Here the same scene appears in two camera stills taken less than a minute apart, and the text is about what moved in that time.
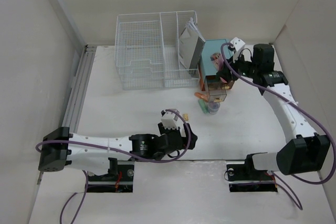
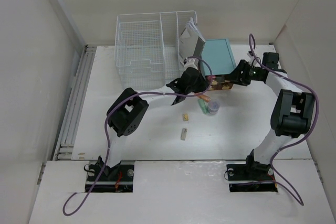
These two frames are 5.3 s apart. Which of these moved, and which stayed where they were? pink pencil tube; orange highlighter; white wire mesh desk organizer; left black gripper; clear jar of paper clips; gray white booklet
Moved: left black gripper; pink pencil tube
Stayed: orange highlighter; white wire mesh desk organizer; gray white booklet; clear jar of paper clips
